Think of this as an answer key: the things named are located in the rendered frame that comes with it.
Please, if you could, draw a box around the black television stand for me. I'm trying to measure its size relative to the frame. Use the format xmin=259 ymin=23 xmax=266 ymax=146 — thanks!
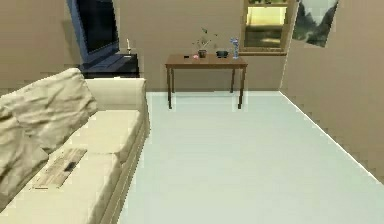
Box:
xmin=78 ymin=53 xmax=140 ymax=80

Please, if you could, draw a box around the beige sofa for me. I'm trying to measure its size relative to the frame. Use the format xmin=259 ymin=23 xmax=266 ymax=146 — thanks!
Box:
xmin=0 ymin=67 xmax=151 ymax=224

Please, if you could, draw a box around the black flat television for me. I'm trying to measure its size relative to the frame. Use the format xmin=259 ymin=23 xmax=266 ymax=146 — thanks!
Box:
xmin=65 ymin=0 xmax=121 ymax=65

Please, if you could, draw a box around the brown wooden table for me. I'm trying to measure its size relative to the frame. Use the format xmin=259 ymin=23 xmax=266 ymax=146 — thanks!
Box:
xmin=164 ymin=53 xmax=249 ymax=110

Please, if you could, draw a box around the potted house plant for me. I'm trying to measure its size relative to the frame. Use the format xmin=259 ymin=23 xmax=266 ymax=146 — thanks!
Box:
xmin=192 ymin=27 xmax=219 ymax=59

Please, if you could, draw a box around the blue glass vase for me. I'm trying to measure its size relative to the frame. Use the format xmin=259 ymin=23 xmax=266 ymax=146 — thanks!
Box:
xmin=229 ymin=37 xmax=241 ymax=61

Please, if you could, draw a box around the wooden framed window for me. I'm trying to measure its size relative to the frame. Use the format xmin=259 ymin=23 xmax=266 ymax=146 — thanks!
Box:
xmin=238 ymin=0 xmax=299 ymax=57

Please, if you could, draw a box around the framed landscape picture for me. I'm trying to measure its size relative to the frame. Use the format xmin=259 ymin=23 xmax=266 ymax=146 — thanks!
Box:
xmin=291 ymin=0 xmax=340 ymax=48

